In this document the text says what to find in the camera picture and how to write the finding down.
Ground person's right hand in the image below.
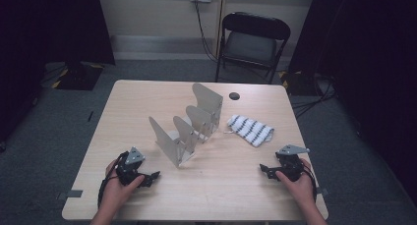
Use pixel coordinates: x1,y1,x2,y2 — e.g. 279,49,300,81
275,157,317,204

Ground black wall socket cable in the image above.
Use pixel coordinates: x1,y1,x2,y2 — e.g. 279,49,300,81
193,0,219,64

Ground grey metal divider rack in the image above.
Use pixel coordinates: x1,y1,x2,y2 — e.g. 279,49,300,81
148,83,224,169

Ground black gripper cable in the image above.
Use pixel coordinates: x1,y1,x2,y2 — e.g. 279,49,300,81
299,162,319,203
97,151,130,209

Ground white black-striped cloth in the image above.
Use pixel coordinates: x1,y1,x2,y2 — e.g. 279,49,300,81
224,114,275,148

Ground black curtain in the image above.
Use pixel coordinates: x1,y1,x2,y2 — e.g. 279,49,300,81
288,0,417,197
0,0,116,144

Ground beige wall conduit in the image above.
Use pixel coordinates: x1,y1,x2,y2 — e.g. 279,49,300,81
214,0,228,57

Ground black stand base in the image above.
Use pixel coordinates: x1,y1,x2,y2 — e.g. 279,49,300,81
52,61,105,91

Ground person's left hand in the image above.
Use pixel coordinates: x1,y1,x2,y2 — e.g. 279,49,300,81
103,159,146,204

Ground black folding chair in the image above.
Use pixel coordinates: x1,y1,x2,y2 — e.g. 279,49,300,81
214,11,292,85

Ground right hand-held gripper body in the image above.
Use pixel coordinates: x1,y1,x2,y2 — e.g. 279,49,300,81
274,144,311,183

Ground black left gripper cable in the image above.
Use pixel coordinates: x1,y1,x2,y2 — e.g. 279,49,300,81
97,151,130,209

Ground black floor cables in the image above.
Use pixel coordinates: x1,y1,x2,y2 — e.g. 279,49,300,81
289,72,337,120

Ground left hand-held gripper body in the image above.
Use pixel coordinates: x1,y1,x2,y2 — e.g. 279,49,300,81
114,146,147,187

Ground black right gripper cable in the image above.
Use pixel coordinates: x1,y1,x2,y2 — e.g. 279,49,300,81
299,162,319,203

